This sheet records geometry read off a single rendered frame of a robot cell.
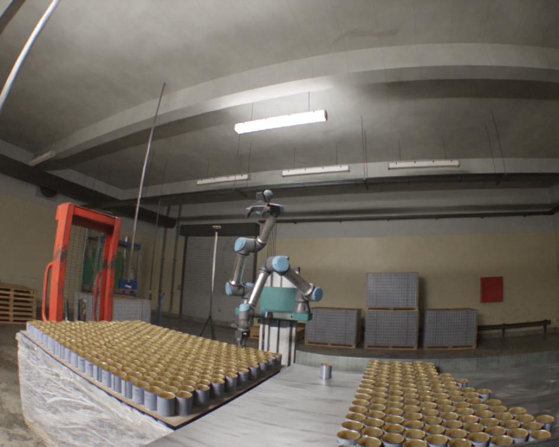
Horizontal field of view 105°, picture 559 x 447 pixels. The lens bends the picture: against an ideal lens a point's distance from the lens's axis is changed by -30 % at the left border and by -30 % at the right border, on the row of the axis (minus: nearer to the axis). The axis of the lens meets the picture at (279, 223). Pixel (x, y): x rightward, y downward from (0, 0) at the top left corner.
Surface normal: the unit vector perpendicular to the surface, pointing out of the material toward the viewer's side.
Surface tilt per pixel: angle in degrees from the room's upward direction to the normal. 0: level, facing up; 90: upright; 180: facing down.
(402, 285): 91
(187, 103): 90
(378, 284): 91
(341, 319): 88
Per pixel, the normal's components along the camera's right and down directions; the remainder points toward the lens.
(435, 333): -0.42, -0.20
